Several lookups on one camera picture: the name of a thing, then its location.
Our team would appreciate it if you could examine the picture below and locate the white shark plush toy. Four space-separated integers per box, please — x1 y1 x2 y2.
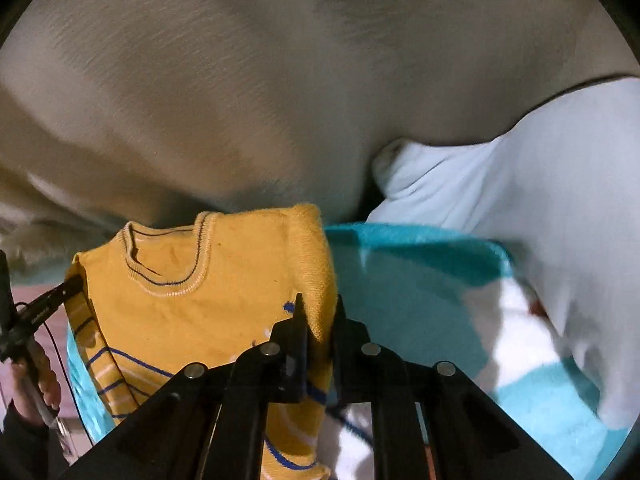
367 77 640 431

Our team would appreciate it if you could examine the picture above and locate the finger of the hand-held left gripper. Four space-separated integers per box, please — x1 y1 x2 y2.
17 275 85 328

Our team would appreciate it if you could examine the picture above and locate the thin black cable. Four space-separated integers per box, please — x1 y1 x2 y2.
14 301 97 447

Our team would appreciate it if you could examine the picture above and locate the teal cartoon printed blanket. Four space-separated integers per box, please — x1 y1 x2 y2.
65 222 626 480

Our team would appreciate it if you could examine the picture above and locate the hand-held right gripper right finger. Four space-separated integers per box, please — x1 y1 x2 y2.
331 295 576 480

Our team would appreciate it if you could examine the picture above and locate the person's left hand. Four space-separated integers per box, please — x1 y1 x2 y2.
10 337 62 427

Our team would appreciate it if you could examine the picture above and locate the yellow striped sweater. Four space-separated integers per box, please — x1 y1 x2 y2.
65 203 338 480

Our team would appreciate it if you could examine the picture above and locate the beige curtain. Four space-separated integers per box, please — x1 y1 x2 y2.
0 0 640 271

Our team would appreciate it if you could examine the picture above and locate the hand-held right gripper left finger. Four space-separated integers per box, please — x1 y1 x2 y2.
57 294 307 480

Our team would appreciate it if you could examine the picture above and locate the person's left forearm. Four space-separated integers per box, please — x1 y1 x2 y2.
0 402 53 480

